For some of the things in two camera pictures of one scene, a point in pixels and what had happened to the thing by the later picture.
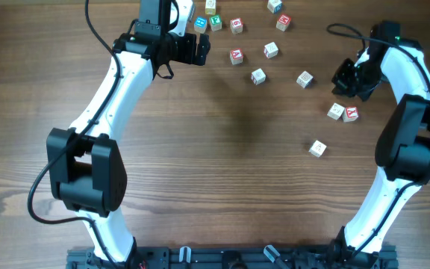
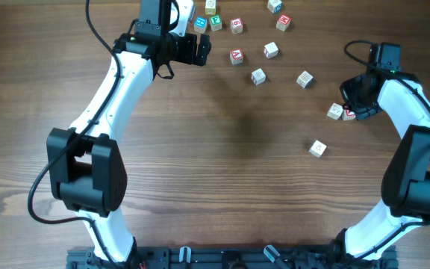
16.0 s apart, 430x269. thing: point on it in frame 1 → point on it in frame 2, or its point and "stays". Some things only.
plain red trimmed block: [258, 76] stays
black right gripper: [344, 80] → [359, 108]
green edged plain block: [317, 148] stays
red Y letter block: [350, 113] stays
